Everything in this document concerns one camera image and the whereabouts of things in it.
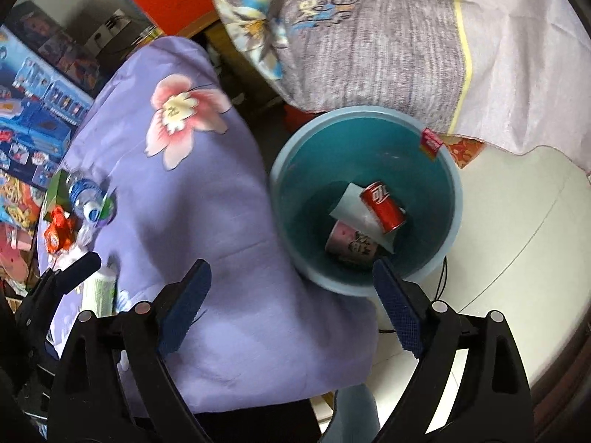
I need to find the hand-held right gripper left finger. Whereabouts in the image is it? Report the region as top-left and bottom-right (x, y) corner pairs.
(48, 258), (213, 443)

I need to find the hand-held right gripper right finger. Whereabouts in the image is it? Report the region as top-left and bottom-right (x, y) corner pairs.
(372, 256), (535, 443)

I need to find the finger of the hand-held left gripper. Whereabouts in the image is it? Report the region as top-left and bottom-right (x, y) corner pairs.
(18, 253), (103, 329)

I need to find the orange snack packet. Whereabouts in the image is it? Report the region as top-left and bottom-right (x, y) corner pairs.
(44, 206), (77, 255)

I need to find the clear plastic water bottle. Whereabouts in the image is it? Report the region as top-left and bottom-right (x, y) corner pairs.
(67, 176), (105, 222)

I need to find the teal plastic bucket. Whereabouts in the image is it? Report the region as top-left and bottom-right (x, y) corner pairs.
(269, 106), (464, 297)

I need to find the white green tube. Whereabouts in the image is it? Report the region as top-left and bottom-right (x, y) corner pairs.
(81, 263), (118, 319)

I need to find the clear crumpled wrapper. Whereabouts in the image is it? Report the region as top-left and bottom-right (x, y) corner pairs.
(74, 221), (100, 247)

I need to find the pink plastic toy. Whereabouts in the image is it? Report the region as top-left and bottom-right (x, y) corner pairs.
(0, 224), (35, 282)

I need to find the green foil lid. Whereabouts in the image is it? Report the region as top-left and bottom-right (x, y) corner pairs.
(95, 189), (118, 227)

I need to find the green cardboard box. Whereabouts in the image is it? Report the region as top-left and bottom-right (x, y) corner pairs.
(41, 170), (77, 215)

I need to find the pink paper cup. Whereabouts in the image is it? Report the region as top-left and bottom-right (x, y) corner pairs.
(325, 220), (377, 264)

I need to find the colourful printed toy box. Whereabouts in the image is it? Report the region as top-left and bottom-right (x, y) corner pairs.
(0, 168), (47, 231)

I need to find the red soda can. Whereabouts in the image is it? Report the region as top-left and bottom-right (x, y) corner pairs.
(359, 181), (408, 234)

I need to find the purple floral blanket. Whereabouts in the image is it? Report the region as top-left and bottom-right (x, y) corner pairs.
(37, 36), (382, 413)

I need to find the light blue cloth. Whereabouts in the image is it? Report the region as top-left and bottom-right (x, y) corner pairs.
(323, 384), (382, 443)

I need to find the white paper sheet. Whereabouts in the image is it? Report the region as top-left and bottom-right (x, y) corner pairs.
(329, 183), (398, 254)

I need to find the large blue toy box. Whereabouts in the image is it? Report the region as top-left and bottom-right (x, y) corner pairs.
(0, 23), (95, 171)

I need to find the red label tag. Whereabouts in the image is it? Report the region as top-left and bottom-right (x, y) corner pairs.
(419, 128), (444, 160)

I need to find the red orange patterned cloth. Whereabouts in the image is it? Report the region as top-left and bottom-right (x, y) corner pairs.
(445, 134), (488, 169)

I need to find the red round item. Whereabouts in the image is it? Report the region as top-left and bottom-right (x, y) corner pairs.
(281, 104), (315, 132)

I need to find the dark toy box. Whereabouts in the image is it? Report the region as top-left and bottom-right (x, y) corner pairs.
(4, 0), (105, 97)

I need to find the yellow printed box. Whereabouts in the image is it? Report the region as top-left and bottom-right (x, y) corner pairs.
(134, 25), (164, 44)

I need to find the white power socket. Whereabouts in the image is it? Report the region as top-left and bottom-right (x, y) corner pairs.
(90, 7), (139, 44)

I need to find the grey floral bedsheet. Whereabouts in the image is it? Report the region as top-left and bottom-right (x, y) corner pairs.
(202, 0), (591, 176)

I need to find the black cable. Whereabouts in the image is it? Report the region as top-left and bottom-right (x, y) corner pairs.
(379, 258), (451, 335)

